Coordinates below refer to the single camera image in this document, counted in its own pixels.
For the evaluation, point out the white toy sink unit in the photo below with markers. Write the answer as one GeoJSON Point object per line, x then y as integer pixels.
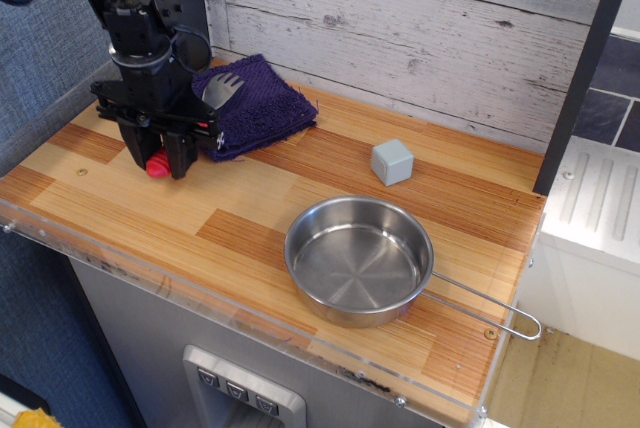
{"type": "Point", "coordinates": [583, 277]}

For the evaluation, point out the clear acrylic edge guard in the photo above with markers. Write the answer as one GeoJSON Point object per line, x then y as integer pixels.
{"type": "Point", "coordinates": [254, 294]}

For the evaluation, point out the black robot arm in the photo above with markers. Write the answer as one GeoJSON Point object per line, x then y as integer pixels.
{"type": "Point", "coordinates": [138, 28]}

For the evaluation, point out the stainless steel pan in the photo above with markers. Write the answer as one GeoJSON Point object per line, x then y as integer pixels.
{"type": "Point", "coordinates": [362, 262]}

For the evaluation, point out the grey cube block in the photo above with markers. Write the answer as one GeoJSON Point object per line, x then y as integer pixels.
{"type": "Point", "coordinates": [392, 162]}

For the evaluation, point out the dark right post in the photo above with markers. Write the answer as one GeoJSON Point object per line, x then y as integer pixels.
{"type": "Point", "coordinates": [594, 46]}

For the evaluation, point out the fork with red handle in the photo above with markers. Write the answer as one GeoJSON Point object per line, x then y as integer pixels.
{"type": "Point", "coordinates": [222, 90]}

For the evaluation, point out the purple folded cloth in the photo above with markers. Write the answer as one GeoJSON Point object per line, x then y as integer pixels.
{"type": "Point", "coordinates": [265, 110]}

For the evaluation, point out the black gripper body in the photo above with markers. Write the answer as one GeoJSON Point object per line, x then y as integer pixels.
{"type": "Point", "coordinates": [149, 93]}

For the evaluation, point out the grey toy fridge cabinet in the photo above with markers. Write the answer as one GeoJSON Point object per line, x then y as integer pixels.
{"type": "Point", "coordinates": [159, 346]}

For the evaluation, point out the silver dispenser button panel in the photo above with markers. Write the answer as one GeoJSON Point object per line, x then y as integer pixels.
{"type": "Point", "coordinates": [240, 390]}

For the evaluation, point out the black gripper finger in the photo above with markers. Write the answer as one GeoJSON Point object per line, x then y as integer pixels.
{"type": "Point", "coordinates": [141, 142]}
{"type": "Point", "coordinates": [182, 152]}

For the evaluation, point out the yellow object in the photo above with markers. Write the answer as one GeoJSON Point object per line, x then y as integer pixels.
{"type": "Point", "coordinates": [35, 419]}

